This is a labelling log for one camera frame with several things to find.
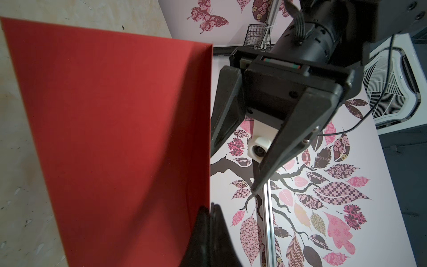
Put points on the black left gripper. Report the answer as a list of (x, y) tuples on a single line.
[(314, 66)]

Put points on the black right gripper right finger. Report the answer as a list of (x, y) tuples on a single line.
[(222, 252)]

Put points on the red envelope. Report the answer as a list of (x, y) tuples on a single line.
[(121, 125)]

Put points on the black wire basket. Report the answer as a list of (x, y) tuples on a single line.
[(258, 37)]

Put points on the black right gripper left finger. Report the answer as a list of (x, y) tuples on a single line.
[(197, 253)]

